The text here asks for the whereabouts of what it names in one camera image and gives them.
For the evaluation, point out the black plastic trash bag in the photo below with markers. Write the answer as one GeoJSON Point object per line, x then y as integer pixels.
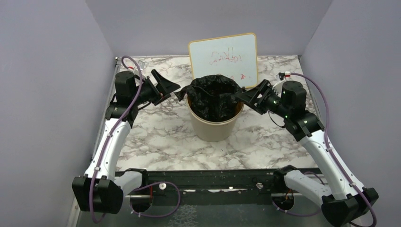
{"type": "Point", "coordinates": [212, 97]}

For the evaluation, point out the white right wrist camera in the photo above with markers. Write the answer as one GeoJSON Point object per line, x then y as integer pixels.
{"type": "Point", "coordinates": [282, 77]}

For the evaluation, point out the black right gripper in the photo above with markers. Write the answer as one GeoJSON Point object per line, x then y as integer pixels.
{"type": "Point", "coordinates": [250, 97]}

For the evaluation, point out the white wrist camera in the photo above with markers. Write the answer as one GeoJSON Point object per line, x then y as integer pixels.
{"type": "Point", "coordinates": [282, 77]}
{"type": "Point", "coordinates": [132, 67]}

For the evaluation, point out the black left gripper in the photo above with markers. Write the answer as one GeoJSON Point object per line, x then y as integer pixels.
{"type": "Point", "coordinates": [164, 87]}

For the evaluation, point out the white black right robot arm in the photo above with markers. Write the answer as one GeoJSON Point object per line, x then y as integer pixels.
{"type": "Point", "coordinates": [344, 198]}

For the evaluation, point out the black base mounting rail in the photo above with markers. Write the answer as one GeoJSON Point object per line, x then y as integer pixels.
{"type": "Point", "coordinates": [214, 187]}

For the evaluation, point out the yellow framed whiteboard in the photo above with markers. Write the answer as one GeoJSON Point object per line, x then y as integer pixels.
{"type": "Point", "coordinates": [233, 56]}

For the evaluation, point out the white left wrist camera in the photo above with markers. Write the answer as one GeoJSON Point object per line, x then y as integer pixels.
{"type": "Point", "coordinates": [132, 67]}

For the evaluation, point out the beige cylindrical trash bin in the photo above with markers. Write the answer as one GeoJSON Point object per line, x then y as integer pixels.
{"type": "Point", "coordinates": [213, 131]}

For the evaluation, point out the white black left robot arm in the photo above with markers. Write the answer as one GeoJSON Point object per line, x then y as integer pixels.
{"type": "Point", "coordinates": [99, 189]}

